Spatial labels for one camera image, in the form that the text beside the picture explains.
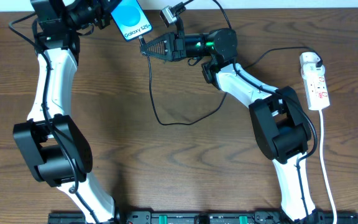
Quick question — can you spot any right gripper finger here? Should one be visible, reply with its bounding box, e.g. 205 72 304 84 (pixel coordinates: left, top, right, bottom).
140 32 175 52
141 49 173 61

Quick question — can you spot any black USB charging cable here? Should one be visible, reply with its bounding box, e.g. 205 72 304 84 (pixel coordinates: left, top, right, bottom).
138 35 324 126

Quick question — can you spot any blue Galaxy smartphone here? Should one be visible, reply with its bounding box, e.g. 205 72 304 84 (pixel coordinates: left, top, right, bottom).
111 0 153 42

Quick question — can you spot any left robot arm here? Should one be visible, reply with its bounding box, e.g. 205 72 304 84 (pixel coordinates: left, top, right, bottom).
13 0 126 223

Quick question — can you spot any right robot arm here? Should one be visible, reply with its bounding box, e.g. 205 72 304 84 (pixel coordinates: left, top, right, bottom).
139 28 318 223

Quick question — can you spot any white power strip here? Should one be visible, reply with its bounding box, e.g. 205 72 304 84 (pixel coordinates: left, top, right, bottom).
300 52 330 111

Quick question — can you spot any white power strip cord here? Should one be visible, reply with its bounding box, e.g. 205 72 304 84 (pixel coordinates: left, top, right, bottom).
318 109 339 224

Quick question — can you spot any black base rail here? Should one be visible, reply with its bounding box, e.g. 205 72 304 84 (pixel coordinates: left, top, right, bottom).
47 210 358 224

